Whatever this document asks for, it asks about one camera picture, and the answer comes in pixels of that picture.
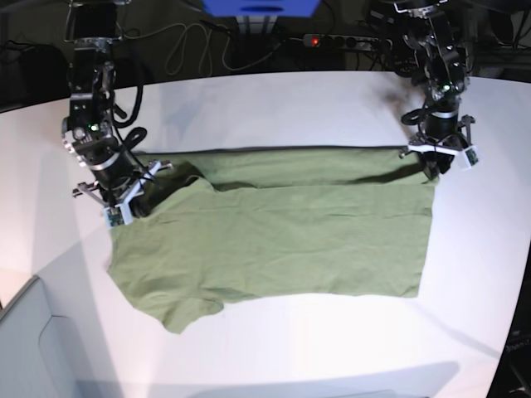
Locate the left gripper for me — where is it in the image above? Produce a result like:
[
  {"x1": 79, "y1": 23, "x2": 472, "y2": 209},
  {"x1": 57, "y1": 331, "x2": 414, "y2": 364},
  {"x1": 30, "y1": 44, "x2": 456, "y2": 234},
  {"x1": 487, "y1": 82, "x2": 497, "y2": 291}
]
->
[{"x1": 421, "y1": 105, "x2": 460, "y2": 181}]

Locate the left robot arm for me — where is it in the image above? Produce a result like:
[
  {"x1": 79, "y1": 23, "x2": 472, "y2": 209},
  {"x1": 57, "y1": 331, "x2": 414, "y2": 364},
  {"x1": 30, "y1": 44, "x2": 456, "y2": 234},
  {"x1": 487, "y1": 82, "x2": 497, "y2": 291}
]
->
[{"x1": 393, "y1": 1, "x2": 474, "y2": 181}]

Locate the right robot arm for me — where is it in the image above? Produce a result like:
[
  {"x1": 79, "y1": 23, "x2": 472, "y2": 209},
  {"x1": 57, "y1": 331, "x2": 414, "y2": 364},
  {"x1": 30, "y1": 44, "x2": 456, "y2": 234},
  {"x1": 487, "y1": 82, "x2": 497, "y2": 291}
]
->
[{"x1": 61, "y1": 1, "x2": 152, "y2": 227}]

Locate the black power strip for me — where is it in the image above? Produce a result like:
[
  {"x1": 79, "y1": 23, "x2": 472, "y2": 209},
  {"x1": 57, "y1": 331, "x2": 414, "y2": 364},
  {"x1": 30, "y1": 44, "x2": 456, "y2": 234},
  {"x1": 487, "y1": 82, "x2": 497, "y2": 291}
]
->
[{"x1": 302, "y1": 34, "x2": 382, "y2": 52}]

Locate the blue box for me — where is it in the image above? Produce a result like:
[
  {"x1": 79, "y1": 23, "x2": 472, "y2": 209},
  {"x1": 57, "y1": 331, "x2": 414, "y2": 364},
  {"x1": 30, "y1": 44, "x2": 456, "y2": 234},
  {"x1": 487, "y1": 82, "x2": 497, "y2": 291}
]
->
[{"x1": 202, "y1": 0, "x2": 320, "y2": 17}]

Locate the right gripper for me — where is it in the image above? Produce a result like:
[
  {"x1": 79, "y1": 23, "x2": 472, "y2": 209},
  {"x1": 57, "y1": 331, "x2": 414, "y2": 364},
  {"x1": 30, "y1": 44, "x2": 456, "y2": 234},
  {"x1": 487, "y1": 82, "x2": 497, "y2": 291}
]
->
[{"x1": 61, "y1": 124, "x2": 152, "y2": 218}]

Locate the grey coiled cable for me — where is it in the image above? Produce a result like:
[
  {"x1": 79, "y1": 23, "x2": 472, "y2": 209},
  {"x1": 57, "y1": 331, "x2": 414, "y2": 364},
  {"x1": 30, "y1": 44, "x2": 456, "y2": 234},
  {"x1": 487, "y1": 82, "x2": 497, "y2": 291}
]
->
[{"x1": 122, "y1": 22, "x2": 287, "y2": 76}]

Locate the green T-shirt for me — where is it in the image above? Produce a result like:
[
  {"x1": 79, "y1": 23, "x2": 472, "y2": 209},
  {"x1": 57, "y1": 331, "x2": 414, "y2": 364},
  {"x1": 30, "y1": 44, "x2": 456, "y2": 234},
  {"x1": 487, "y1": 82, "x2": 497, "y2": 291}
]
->
[{"x1": 108, "y1": 148, "x2": 436, "y2": 333}]

